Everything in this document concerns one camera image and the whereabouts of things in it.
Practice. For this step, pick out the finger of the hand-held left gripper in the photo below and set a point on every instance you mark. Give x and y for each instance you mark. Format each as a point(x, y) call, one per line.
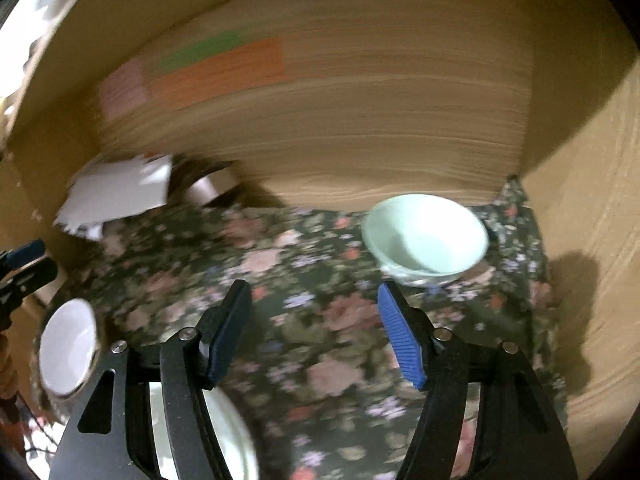
point(35, 277)
point(27, 252)

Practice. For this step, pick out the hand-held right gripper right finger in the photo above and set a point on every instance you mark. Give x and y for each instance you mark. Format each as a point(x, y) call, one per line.
point(400, 335)

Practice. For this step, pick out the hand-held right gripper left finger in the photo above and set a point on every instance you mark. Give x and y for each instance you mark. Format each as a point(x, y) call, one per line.
point(225, 345)

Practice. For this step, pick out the large white plate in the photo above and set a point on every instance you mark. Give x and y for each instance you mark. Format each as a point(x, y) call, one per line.
point(230, 435)

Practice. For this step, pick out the pale green bowl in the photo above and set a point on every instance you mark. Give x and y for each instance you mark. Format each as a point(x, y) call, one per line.
point(425, 230)

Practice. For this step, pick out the pale pink plate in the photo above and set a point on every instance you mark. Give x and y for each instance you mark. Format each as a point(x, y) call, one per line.
point(65, 345)

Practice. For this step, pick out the dark floral tablecloth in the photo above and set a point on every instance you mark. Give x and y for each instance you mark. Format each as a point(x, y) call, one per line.
point(325, 320)

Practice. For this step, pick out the stack of white papers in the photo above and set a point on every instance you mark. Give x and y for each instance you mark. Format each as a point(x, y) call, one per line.
point(120, 190)

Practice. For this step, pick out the pink sticky note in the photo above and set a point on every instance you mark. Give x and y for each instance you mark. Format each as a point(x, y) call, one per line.
point(125, 90)

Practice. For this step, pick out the wooden shelf unit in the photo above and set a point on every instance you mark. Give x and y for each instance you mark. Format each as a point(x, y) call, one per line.
point(400, 110)

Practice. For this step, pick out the orange sticky note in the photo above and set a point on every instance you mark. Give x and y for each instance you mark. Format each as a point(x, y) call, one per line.
point(225, 77)

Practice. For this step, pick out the green sticky note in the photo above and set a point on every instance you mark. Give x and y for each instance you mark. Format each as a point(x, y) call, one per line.
point(200, 52)

